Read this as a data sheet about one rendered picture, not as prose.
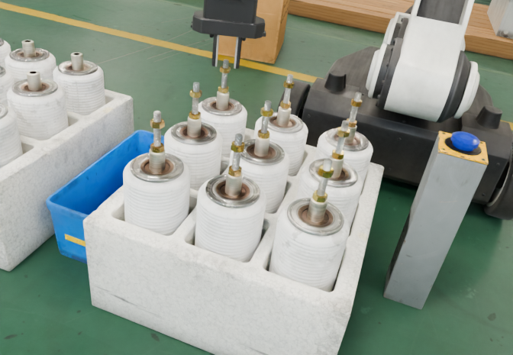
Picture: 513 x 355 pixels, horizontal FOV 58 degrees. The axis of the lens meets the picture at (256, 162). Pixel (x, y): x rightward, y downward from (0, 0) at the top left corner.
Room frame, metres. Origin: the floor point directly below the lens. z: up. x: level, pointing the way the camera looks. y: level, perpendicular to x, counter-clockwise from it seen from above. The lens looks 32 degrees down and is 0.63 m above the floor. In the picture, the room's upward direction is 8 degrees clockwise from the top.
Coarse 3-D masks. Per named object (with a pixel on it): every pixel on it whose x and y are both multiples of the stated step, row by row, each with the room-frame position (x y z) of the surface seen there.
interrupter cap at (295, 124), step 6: (276, 114) 0.77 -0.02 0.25; (270, 120) 0.75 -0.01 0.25; (276, 120) 0.75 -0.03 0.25; (294, 120) 0.76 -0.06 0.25; (300, 120) 0.76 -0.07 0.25; (270, 126) 0.72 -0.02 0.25; (276, 126) 0.72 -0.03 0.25; (282, 126) 0.73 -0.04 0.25; (288, 126) 0.74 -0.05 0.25; (294, 126) 0.73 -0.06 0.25; (300, 126) 0.74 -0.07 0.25; (282, 132) 0.71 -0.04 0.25; (288, 132) 0.71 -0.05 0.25; (294, 132) 0.71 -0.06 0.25
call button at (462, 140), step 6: (456, 132) 0.64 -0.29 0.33; (462, 132) 0.64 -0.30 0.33; (450, 138) 0.63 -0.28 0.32; (456, 138) 0.62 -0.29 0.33; (462, 138) 0.62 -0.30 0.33; (468, 138) 0.62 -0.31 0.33; (474, 138) 0.62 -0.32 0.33; (456, 144) 0.62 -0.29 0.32; (462, 144) 0.61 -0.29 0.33; (468, 144) 0.61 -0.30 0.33; (474, 144) 0.61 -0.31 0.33; (468, 150) 0.61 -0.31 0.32
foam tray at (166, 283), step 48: (192, 192) 0.60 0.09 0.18; (288, 192) 0.63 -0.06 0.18; (96, 240) 0.49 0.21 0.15; (144, 240) 0.47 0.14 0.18; (192, 240) 0.52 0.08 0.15; (96, 288) 0.49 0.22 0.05; (144, 288) 0.47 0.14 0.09; (192, 288) 0.45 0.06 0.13; (240, 288) 0.43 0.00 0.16; (288, 288) 0.42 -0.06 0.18; (336, 288) 0.43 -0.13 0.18; (192, 336) 0.45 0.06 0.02; (240, 336) 0.43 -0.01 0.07; (288, 336) 0.41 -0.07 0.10; (336, 336) 0.39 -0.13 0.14
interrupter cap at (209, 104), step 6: (204, 102) 0.78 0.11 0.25; (210, 102) 0.78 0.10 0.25; (228, 102) 0.79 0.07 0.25; (234, 102) 0.80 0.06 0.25; (204, 108) 0.75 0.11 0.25; (210, 108) 0.76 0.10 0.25; (216, 108) 0.77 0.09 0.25; (228, 108) 0.77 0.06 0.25; (234, 108) 0.77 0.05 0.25; (240, 108) 0.77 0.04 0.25; (216, 114) 0.74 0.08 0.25; (222, 114) 0.74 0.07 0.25; (228, 114) 0.74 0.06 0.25; (234, 114) 0.75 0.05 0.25
